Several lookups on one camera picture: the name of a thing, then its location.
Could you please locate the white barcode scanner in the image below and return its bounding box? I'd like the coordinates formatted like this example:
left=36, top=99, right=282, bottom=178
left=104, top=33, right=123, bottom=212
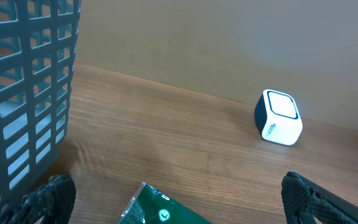
left=254, top=89, right=303, bottom=146

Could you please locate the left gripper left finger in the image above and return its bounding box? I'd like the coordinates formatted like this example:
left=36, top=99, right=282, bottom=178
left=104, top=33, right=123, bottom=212
left=0, top=174, right=76, bottom=224

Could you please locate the grey plastic mesh basket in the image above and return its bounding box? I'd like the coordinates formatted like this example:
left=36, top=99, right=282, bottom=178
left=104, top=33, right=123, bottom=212
left=0, top=0, right=81, bottom=209

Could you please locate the green glove package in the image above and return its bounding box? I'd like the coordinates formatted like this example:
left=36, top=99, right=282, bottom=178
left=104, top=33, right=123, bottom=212
left=117, top=182, right=211, bottom=224

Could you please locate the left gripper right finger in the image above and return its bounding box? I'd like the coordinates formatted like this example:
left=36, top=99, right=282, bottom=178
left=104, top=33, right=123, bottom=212
left=281, top=171, right=358, bottom=224

